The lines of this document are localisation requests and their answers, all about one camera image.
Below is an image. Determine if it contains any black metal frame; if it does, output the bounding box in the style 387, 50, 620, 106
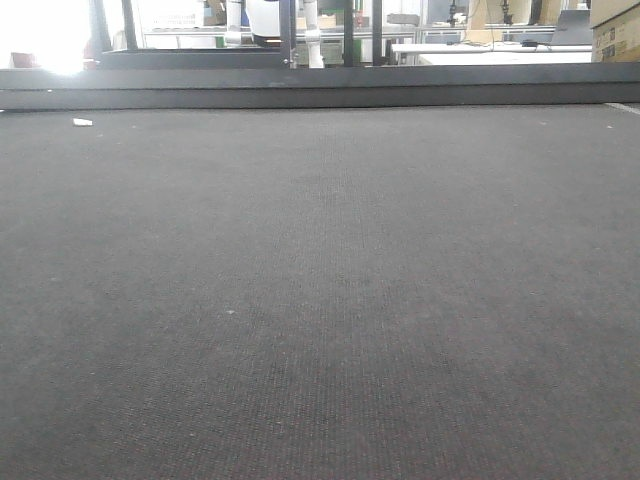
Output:
86, 1, 366, 70

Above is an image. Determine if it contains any white background table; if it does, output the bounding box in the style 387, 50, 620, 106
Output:
392, 42, 592, 66

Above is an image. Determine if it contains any black table edge rail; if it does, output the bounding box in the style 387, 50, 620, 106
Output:
1, 63, 639, 111

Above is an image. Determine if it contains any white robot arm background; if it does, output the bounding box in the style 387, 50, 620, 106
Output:
302, 0, 324, 69

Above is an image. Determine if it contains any cardboard box right background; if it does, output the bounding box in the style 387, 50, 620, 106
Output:
590, 0, 640, 63

